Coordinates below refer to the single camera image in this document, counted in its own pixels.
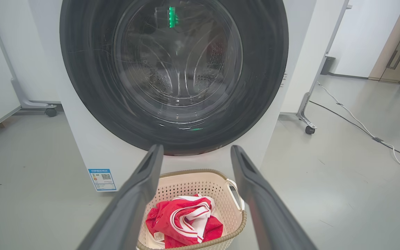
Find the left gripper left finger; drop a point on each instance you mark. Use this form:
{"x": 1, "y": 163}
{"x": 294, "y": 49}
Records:
{"x": 130, "y": 205}

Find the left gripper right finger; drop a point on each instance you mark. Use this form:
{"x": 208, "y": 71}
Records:
{"x": 266, "y": 208}

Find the red and white garment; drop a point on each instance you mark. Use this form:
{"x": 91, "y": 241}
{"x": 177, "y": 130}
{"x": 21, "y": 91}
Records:
{"x": 172, "y": 222}

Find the round black glass washer door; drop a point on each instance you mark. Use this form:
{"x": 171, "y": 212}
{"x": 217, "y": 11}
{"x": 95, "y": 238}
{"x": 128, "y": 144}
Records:
{"x": 89, "y": 86}

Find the cream perforated laundry basket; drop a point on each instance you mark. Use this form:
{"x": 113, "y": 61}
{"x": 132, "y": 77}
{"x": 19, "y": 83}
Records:
{"x": 221, "y": 194}

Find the white front-loading washing machine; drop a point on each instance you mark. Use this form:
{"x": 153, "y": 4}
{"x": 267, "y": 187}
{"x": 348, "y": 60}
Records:
{"x": 82, "y": 139}

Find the blue energy label sticker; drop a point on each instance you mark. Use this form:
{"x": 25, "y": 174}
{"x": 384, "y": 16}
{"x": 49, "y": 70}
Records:
{"x": 102, "y": 180}

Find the black partition caster wheel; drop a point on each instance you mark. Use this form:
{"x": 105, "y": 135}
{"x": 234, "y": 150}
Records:
{"x": 51, "y": 112}
{"x": 310, "y": 130}

